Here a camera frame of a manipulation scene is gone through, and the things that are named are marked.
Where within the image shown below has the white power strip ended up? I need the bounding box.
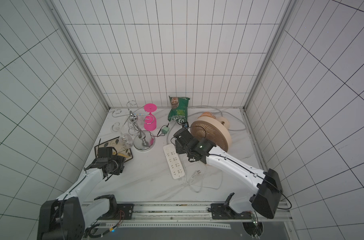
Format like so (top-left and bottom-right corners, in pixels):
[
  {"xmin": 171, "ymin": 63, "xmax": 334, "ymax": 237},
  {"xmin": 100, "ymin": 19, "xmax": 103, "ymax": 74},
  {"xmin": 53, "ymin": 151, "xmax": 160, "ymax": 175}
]
[{"xmin": 163, "ymin": 144, "xmax": 185, "ymax": 180}]

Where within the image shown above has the green plug adapter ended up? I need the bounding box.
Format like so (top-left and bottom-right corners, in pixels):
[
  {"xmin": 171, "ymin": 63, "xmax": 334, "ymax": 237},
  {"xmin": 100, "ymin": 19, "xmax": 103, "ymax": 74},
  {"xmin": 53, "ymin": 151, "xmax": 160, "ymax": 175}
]
[{"xmin": 161, "ymin": 125, "xmax": 170, "ymax": 135}]

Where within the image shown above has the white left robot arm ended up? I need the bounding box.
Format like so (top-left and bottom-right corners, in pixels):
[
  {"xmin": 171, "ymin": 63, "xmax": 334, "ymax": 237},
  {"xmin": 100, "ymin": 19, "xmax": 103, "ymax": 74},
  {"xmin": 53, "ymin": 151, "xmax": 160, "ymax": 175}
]
[{"xmin": 37, "ymin": 147, "xmax": 127, "ymax": 240}]

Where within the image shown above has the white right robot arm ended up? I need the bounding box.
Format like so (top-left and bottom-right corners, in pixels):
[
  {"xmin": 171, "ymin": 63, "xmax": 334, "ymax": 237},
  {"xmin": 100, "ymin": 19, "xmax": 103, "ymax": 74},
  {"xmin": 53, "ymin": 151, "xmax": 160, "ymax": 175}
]
[{"xmin": 174, "ymin": 128, "xmax": 283, "ymax": 219}]

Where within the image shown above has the large beige desk fan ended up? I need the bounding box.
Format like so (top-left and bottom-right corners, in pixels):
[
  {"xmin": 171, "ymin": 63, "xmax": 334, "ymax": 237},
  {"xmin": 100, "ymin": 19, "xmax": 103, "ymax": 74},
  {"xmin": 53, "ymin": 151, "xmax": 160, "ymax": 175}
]
[{"xmin": 190, "ymin": 112, "xmax": 233, "ymax": 152}]

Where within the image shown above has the framed floral picture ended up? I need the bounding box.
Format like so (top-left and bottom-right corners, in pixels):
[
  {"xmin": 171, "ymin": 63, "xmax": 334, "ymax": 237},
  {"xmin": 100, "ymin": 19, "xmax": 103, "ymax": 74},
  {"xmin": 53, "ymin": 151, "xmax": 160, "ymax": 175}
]
[{"xmin": 94, "ymin": 137, "xmax": 133, "ymax": 162}]

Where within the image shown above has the clear wine glass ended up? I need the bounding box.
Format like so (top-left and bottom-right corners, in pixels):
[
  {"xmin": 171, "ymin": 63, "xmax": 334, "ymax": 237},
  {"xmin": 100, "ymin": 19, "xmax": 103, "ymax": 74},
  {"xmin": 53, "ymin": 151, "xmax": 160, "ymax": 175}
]
[{"xmin": 112, "ymin": 122, "xmax": 133, "ymax": 149}]

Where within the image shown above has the green chip bag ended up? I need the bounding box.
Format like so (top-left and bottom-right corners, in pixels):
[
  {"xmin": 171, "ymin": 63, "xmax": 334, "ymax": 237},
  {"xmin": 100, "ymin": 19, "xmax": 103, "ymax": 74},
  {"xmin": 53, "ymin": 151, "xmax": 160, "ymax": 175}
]
[{"xmin": 168, "ymin": 97, "xmax": 190, "ymax": 124}]

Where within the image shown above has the pink plastic wine glass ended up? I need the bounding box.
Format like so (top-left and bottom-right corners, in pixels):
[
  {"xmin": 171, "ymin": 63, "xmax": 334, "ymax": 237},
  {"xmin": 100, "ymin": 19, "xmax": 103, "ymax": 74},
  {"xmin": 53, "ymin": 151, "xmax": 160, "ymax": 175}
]
[{"xmin": 144, "ymin": 104, "xmax": 157, "ymax": 132}]

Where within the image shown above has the thin white fan cable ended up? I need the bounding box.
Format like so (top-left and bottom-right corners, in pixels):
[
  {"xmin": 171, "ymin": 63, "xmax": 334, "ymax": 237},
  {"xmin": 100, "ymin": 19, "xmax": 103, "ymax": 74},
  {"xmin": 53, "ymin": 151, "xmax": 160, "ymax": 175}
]
[{"xmin": 181, "ymin": 160, "xmax": 224, "ymax": 193}]

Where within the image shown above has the silver wire glass rack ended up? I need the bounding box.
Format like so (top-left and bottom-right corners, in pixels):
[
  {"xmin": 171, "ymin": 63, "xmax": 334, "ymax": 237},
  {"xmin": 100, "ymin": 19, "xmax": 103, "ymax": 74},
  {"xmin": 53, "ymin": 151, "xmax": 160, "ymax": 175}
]
[{"xmin": 120, "ymin": 100, "xmax": 155, "ymax": 152}]

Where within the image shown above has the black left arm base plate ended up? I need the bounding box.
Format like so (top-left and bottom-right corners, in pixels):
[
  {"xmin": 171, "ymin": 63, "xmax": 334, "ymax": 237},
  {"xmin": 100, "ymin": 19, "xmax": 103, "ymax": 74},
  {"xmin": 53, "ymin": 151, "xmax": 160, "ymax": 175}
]
[{"xmin": 110, "ymin": 204, "xmax": 135, "ymax": 221}]

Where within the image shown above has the aluminium mounting rail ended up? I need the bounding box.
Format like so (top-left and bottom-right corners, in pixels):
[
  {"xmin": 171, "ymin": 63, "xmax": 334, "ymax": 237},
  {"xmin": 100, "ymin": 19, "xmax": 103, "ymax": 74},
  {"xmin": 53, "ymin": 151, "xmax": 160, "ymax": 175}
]
[{"xmin": 95, "ymin": 202, "xmax": 293, "ymax": 229}]

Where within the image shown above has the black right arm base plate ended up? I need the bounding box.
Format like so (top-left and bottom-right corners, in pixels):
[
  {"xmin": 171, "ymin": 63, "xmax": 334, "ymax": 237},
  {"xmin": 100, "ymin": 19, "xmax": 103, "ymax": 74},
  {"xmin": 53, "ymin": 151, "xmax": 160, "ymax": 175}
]
[{"xmin": 208, "ymin": 203, "xmax": 252, "ymax": 220}]

